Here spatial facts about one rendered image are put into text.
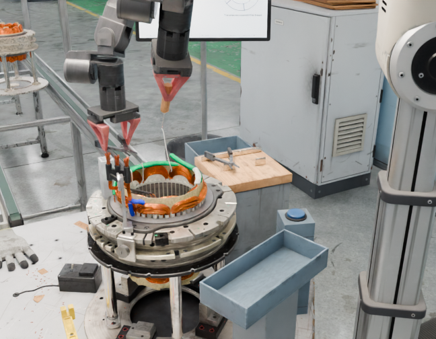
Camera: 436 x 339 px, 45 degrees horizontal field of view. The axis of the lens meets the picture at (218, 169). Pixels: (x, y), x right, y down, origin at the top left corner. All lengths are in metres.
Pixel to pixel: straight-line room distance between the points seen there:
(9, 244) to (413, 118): 1.15
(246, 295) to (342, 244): 2.17
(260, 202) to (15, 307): 0.66
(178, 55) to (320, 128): 2.48
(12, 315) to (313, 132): 2.43
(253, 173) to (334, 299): 1.45
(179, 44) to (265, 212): 0.58
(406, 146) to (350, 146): 2.56
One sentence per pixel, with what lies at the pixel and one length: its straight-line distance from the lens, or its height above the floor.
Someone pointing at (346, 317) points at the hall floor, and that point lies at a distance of 2.61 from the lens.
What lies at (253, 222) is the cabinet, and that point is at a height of 0.94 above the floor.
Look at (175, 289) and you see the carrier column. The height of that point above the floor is 0.96.
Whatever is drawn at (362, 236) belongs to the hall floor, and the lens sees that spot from 3.24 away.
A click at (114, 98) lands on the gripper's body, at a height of 1.29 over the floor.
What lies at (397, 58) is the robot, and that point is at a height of 1.44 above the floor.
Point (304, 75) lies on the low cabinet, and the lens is 3.44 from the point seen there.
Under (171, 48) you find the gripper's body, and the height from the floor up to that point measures 1.44.
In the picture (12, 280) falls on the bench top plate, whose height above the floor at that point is 0.78.
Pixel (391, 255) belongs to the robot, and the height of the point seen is 1.04.
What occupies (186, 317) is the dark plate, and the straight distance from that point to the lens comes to 1.33.
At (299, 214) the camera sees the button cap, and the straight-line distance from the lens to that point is 1.21.
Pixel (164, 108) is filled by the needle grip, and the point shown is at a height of 1.31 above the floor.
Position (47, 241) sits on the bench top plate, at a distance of 1.68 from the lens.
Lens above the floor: 1.63
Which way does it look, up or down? 24 degrees down
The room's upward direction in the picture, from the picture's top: straight up
